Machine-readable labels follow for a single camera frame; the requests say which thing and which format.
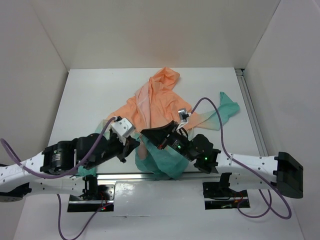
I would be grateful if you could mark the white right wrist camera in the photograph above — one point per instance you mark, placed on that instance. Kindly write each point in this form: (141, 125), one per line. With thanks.
(184, 117)

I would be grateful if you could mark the aluminium rail front table edge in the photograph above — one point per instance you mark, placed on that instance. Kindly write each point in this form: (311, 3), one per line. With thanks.
(152, 177)

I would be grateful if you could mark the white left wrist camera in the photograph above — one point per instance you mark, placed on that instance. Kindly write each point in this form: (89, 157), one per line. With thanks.
(123, 128)

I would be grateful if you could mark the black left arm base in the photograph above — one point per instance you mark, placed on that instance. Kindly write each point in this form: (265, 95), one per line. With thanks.
(95, 195)

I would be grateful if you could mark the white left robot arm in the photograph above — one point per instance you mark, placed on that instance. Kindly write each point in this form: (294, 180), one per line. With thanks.
(24, 178)

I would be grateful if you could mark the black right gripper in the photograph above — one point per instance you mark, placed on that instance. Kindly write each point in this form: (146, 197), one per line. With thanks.
(158, 135)

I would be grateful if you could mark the orange and teal jacket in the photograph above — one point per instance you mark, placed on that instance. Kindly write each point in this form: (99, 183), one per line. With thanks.
(154, 105)

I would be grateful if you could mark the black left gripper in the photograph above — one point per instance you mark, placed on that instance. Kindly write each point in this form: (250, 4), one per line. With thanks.
(130, 144)

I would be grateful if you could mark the aluminium rail table edge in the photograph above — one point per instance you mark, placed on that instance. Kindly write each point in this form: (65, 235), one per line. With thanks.
(255, 144)
(152, 177)

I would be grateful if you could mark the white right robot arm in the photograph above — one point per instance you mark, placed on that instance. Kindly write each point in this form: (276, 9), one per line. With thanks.
(238, 172)

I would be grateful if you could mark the aluminium rail right table edge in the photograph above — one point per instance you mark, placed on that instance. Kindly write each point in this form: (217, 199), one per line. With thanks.
(255, 144)

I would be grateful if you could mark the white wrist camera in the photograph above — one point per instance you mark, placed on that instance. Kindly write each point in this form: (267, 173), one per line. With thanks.
(184, 117)
(123, 128)

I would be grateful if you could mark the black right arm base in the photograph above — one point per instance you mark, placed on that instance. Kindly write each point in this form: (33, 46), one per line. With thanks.
(219, 196)

